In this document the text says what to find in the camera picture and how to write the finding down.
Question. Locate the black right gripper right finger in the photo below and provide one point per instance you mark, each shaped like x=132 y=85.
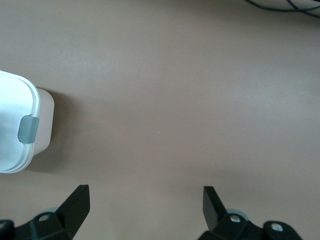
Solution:
x=215 y=215

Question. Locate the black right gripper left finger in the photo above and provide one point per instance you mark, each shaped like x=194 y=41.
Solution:
x=72 y=212

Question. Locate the white box lid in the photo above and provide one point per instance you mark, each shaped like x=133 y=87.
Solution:
x=12 y=112

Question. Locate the white plastic box base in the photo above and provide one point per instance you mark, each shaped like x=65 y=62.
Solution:
x=46 y=120

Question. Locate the grey lid clip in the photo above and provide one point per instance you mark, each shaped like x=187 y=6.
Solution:
x=28 y=130

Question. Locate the brown table cover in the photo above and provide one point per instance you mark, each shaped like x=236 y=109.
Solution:
x=160 y=100

